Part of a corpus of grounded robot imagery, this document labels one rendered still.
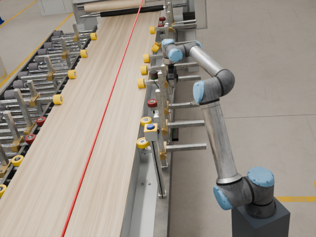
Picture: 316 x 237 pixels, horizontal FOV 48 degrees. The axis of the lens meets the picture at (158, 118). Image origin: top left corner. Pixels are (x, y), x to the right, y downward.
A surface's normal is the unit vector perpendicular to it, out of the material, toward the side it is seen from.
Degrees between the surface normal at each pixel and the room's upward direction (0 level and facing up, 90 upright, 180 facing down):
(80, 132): 0
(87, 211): 0
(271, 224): 90
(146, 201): 0
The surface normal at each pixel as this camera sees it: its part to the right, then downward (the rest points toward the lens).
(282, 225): 0.38, 0.47
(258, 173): -0.05, -0.85
